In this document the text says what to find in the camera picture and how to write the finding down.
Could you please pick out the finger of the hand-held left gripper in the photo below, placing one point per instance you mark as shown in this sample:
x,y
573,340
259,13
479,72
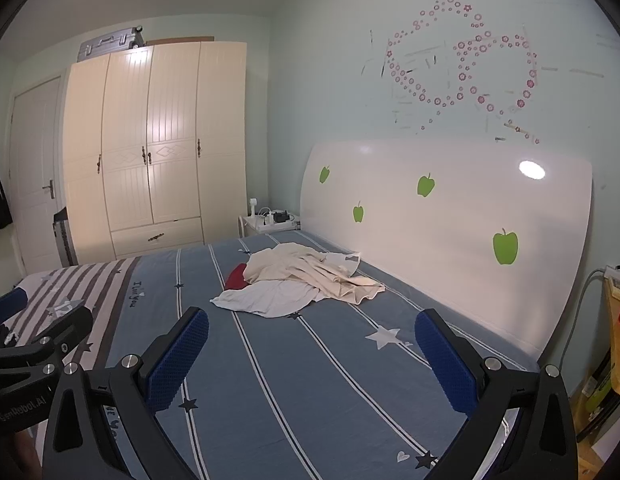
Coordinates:
x,y
7,305
72,322

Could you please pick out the wooden side shelf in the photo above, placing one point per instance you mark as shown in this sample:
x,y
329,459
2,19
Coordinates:
x,y
610,410

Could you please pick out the small white device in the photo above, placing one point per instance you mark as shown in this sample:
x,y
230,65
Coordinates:
x,y
253,205

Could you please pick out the silver black suitcase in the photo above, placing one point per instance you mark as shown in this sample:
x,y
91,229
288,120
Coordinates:
x,y
65,240

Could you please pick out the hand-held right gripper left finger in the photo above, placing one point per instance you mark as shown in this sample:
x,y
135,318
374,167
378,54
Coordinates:
x,y
177,355

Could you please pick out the cream pants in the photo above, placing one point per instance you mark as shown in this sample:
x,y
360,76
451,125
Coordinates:
x,y
315,270

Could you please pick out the flat brown cardboard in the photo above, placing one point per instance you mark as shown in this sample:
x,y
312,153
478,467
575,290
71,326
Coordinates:
x,y
180,40

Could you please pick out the white door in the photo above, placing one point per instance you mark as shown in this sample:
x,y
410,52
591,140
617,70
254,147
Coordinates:
x,y
35,160

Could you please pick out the dark charger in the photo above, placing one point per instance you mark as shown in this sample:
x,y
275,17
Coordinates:
x,y
282,217

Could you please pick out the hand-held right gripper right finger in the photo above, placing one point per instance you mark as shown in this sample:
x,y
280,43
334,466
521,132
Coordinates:
x,y
445,360

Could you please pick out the striped blue grey bedsheet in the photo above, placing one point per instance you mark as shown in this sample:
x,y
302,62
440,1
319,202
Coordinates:
x,y
315,360

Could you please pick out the white power strip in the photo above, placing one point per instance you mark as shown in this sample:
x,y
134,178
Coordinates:
x,y
617,274

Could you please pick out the red and white clothes pile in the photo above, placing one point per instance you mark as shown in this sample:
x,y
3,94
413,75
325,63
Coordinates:
x,y
270,300

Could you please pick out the red garment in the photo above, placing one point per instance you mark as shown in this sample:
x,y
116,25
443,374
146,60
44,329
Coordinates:
x,y
236,277

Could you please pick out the cream wardrobe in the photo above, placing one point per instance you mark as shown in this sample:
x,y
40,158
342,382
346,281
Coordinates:
x,y
165,125

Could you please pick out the white glossy headboard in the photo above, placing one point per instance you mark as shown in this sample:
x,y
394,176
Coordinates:
x,y
440,240

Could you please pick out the grey suitcase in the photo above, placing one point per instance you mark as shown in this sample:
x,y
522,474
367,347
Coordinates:
x,y
110,42

